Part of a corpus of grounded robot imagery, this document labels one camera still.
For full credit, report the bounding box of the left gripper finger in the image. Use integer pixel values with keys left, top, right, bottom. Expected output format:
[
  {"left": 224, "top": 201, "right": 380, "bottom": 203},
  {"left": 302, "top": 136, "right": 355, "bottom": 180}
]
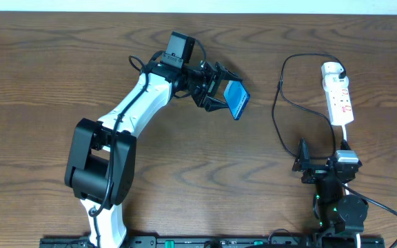
[
  {"left": 205, "top": 96, "right": 228, "bottom": 112},
  {"left": 215, "top": 62, "right": 243, "bottom": 82}
]

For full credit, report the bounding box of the blue Galaxy smartphone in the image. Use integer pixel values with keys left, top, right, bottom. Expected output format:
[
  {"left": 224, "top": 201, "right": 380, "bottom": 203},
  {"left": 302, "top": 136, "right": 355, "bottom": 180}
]
[{"left": 223, "top": 81, "right": 250, "bottom": 121}]

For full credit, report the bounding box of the black USB charging cable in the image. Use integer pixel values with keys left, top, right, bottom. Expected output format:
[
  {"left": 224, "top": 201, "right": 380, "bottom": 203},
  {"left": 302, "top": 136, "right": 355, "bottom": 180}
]
[{"left": 271, "top": 53, "right": 347, "bottom": 161}]

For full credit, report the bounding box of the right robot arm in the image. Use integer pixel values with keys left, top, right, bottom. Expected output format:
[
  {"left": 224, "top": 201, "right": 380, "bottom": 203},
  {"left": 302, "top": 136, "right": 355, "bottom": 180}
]
[{"left": 292, "top": 138, "right": 369, "bottom": 247}]

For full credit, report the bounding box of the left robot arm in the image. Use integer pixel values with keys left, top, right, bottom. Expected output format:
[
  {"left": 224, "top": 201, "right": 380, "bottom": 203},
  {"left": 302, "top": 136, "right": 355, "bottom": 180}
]
[{"left": 64, "top": 60, "right": 242, "bottom": 247}]

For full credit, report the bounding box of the white USB charger adapter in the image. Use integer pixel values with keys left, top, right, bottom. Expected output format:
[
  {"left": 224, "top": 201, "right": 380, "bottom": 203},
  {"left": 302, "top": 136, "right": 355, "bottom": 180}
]
[{"left": 321, "top": 62, "right": 347, "bottom": 79}]

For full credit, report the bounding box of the white power strip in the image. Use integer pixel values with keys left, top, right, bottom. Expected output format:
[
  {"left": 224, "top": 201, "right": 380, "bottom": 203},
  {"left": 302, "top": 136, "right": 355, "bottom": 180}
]
[{"left": 323, "top": 74, "right": 354, "bottom": 126}]

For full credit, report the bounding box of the black right camera cable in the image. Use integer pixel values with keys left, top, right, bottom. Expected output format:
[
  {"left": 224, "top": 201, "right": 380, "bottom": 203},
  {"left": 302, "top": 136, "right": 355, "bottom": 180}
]
[{"left": 332, "top": 172, "right": 397, "bottom": 248}]

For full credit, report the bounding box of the black camera cable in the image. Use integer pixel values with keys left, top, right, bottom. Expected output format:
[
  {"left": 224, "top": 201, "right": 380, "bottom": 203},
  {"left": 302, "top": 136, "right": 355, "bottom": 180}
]
[
  {"left": 332, "top": 172, "right": 397, "bottom": 248},
  {"left": 88, "top": 39, "right": 208, "bottom": 248}
]

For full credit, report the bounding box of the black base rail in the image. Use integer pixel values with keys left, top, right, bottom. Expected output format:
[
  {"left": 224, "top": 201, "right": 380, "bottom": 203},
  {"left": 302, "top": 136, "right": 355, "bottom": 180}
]
[{"left": 39, "top": 230, "right": 385, "bottom": 248}]

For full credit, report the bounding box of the black left camera cable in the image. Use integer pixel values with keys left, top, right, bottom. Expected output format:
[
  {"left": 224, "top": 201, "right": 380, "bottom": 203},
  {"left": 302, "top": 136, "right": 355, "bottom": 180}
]
[{"left": 88, "top": 39, "right": 208, "bottom": 248}]

